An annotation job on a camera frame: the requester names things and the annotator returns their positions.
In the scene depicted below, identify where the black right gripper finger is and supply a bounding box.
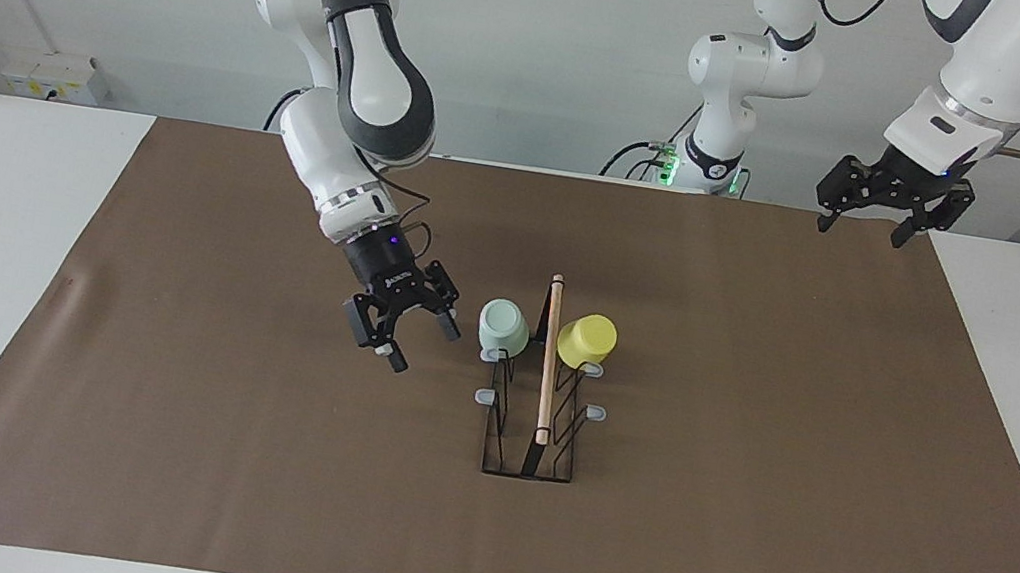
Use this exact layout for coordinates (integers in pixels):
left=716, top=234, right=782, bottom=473
left=415, top=260, right=474, bottom=345
left=334, top=291, right=420, bottom=376

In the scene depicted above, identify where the brown paper table mat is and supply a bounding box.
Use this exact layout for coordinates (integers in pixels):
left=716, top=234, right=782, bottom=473
left=0, top=87, right=1020, bottom=573

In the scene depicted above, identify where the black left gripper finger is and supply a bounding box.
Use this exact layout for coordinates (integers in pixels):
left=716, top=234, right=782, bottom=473
left=810, top=152, right=880, bottom=241
left=889, top=172, right=979, bottom=259

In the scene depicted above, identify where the light green plastic cup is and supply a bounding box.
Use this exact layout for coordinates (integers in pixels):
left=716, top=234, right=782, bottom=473
left=474, top=296, right=536, bottom=359

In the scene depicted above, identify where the white power strip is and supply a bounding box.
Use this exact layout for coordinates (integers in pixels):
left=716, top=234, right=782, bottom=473
left=0, top=43, right=113, bottom=109

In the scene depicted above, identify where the black base cable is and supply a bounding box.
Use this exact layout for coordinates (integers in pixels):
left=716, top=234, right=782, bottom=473
left=599, top=85, right=706, bottom=191
left=263, top=84, right=303, bottom=137

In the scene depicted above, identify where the yellow plastic cup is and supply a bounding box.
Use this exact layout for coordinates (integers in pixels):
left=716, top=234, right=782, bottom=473
left=554, top=310, right=621, bottom=377

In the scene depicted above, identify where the black wire cup rack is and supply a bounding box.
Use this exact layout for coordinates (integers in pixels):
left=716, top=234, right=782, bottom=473
left=462, top=264, right=628, bottom=490

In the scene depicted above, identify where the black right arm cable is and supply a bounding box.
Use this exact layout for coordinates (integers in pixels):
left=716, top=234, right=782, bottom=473
left=343, top=148, right=446, bottom=265

